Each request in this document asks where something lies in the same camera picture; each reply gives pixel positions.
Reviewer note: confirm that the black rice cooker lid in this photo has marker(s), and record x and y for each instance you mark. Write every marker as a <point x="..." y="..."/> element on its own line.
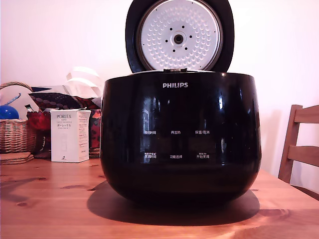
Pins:
<point x="180" y="37"/>

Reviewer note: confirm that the black Philips rice cooker body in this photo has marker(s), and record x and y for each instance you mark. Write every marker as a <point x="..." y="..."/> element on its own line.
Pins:
<point x="179" y="184"/>

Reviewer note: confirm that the red floral fabric pouch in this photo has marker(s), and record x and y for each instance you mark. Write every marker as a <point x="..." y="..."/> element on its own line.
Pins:
<point x="95" y="129"/>

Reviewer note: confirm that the white paper bag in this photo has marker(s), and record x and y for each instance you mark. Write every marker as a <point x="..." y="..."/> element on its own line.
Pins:
<point x="82" y="79"/>

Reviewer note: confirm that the white Porlex cardboard box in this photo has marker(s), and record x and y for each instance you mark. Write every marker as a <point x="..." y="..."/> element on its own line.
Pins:
<point x="65" y="139"/>

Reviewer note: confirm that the dark dotted patterned fabric bag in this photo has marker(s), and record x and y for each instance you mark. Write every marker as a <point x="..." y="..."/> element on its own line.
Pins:
<point x="57" y="99"/>

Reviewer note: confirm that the red scalloped bowl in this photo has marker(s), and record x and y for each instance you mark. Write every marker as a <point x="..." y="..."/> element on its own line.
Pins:
<point x="38" y="120"/>

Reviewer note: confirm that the wooden chair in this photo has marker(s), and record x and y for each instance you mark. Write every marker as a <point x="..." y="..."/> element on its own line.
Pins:
<point x="296" y="152"/>

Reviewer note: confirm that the white cloth with blue stroke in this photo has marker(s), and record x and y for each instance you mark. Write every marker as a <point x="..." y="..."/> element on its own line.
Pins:
<point x="15" y="95"/>

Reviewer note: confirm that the woven wicker basket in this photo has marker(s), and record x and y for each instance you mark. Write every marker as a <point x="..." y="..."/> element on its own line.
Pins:
<point x="13" y="135"/>

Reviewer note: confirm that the stack of cork coasters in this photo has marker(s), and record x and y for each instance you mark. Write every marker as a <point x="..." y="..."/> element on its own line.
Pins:
<point x="15" y="158"/>

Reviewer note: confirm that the blue ball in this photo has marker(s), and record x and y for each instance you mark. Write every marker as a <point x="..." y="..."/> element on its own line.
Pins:
<point x="8" y="112"/>

